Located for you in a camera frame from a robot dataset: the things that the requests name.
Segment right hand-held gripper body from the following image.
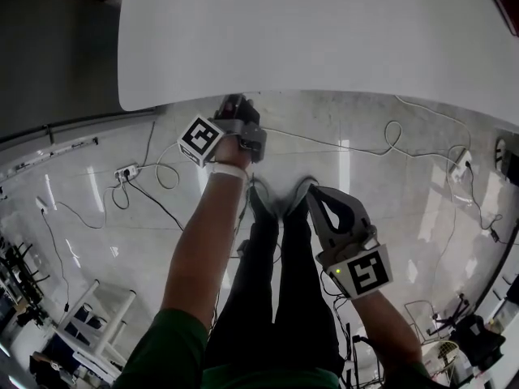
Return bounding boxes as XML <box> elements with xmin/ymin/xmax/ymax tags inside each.
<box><xmin>315</xmin><ymin>224</ymin><xmax>394</xmax><ymax>301</ymax></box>

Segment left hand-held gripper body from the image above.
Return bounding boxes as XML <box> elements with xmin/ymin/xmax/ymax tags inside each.
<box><xmin>177</xmin><ymin>110</ymin><xmax>268</xmax><ymax>169</ymax></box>

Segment person's left forearm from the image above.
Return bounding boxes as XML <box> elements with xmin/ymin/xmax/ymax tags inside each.
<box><xmin>161</xmin><ymin>170</ymin><xmax>249</xmax><ymax>331</ymax></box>

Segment person's right forearm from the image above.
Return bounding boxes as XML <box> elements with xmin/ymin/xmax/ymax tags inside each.
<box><xmin>350</xmin><ymin>289</ymin><xmax>425</xmax><ymax>370</ymax></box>

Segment white desk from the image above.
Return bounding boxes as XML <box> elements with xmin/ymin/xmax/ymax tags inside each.
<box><xmin>117</xmin><ymin>0</ymin><xmax>519</xmax><ymax>135</ymax></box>

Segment person's left hand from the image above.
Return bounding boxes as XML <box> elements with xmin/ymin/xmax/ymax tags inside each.
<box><xmin>214</xmin><ymin>135</ymin><xmax>253</xmax><ymax>170</ymax></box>

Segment person's right shoe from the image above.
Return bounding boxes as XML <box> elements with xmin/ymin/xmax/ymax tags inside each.
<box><xmin>282</xmin><ymin>177</ymin><xmax>318</xmax><ymax>219</ymax></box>

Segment white wristband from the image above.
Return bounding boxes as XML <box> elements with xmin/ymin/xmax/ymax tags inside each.
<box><xmin>212</xmin><ymin>161</ymin><xmax>247</xmax><ymax>182</ymax></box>

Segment person's left shoe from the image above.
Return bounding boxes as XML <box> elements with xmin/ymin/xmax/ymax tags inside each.
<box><xmin>246</xmin><ymin>175</ymin><xmax>281</xmax><ymax>219</ymax></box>

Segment white power strip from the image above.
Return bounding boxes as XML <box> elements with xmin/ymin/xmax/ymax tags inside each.
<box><xmin>453</xmin><ymin>149</ymin><xmax>474</xmax><ymax>174</ymax></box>
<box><xmin>114</xmin><ymin>163</ymin><xmax>141</xmax><ymax>182</ymax></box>

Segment person's black trousers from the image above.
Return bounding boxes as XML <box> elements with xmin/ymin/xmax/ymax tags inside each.
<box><xmin>204</xmin><ymin>184</ymin><xmax>346</xmax><ymax>380</ymax></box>

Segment black office chair base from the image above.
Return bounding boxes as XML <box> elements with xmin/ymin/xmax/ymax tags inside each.
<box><xmin>431</xmin><ymin>293</ymin><xmax>472</xmax><ymax>336</ymax></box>

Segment yellow tennis racket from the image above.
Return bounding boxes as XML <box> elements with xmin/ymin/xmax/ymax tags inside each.
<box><xmin>434</xmin><ymin>340</ymin><xmax>462</xmax><ymax>371</ymax></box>

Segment person's green shirt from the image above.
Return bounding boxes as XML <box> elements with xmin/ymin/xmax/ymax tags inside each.
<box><xmin>113</xmin><ymin>306</ymin><xmax>435</xmax><ymax>389</ymax></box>

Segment white wooden stool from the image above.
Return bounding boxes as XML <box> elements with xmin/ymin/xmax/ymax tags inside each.
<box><xmin>54</xmin><ymin>279</ymin><xmax>137</xmax><ymax>377</ymax></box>

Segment white wire chair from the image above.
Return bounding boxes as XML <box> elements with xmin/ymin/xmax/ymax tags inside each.
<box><xmin>404</xmin><ymin>299</ymin><xmax>440</xmax><ymax>344</ymax></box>

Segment black power cable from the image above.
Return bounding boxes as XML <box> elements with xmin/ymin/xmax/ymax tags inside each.
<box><xmin>40</xmin><ymin>208</ymin><xmax>72</xmax><ymax>312</ymax></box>
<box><xmin>465</xmin><ymin>160</ymin><xmax>504</xmax><ymax>234</ymax></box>

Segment white power cable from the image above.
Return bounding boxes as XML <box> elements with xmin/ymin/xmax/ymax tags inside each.
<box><xmin>383</xmin><ymin>94</ymin><xmax>474</xmax><ymax>166</ymax></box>
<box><xmin>51</xmin><ymin>164</ymin><xmax>135</xmax><ymax>231</ymax></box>

